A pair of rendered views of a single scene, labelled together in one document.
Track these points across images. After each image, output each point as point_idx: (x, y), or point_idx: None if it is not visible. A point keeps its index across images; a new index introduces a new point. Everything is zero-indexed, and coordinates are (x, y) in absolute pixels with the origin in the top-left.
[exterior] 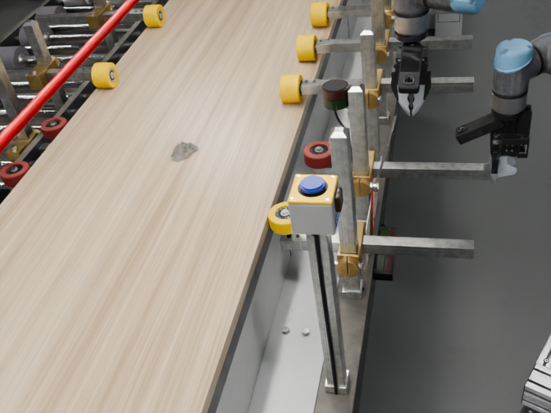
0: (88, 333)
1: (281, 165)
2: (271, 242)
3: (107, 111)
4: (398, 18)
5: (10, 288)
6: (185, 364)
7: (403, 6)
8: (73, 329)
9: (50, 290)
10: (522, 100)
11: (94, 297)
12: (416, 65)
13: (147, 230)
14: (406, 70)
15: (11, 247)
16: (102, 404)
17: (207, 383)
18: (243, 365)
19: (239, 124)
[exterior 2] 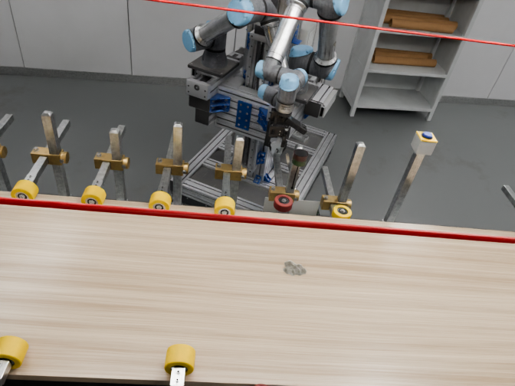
0: (454, 278)
1: (300, 216)
2: None
3: (234, 349)
4: (292, 105)
5: (454, 333)
6: None
7: (295, 98)
8: (457, 286)
9: (442, 308)
10: None
11: (434, 282)
12: (296, 120)
13: (376, 270)
14: (299, 124)
15: (424, 351)
16: (480, 260)
17: (449, 227)
18: None
19: (255, 241)
